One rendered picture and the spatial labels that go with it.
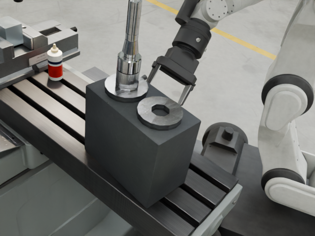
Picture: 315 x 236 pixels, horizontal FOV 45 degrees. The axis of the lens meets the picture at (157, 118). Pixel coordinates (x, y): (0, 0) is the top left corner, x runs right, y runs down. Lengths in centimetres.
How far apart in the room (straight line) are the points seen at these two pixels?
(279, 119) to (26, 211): 81
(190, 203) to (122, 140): 21
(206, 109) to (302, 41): 171
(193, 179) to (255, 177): 65
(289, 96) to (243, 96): 186
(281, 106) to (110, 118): 54
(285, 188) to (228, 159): 29
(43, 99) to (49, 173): 26
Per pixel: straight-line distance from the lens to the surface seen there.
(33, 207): 128
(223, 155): 151
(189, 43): 100
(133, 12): 69
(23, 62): 114
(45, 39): 115
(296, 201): 135
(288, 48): 109
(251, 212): 139
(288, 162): 130
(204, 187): 88
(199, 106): 272
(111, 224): 170
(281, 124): 115
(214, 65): 323
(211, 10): 103
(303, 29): 104
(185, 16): 104
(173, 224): 80
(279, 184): 131
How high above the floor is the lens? 161
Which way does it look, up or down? 39 degrees down
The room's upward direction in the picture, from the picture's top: 10 degrees clockwise
